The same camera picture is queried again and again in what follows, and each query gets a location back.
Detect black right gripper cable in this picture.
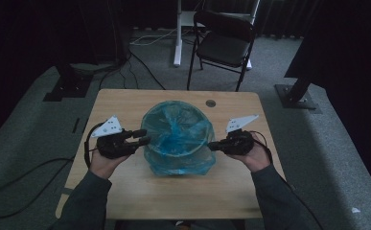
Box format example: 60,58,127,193
249,129,325,230

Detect dark curtain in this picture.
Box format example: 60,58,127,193
283,0,371,205

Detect green ribbed trash bin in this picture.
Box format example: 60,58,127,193
141,101,216,176

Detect white floor cable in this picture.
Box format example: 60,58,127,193
129,28,178,47

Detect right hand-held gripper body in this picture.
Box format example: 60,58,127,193
222,114,260,157

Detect black folding chair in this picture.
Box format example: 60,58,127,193
186,10,258,93

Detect person's right hand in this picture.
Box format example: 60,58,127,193
230,134,272,173

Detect black floor cables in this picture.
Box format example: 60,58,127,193
97,47,167,91

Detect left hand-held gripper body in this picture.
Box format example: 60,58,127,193
90,115,137,160

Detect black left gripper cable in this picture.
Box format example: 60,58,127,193
0,123,105,219

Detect black stand with square base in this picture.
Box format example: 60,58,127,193
42,61,95,103

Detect person's left hand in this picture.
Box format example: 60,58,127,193
88,150,132,180

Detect blue plastic bin bag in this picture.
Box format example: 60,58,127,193
140,100,217,177

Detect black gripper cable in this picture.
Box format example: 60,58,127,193
0,123,105,219
249,129,325,230

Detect black stand with bolted base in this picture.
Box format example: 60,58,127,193
274,76,322,113

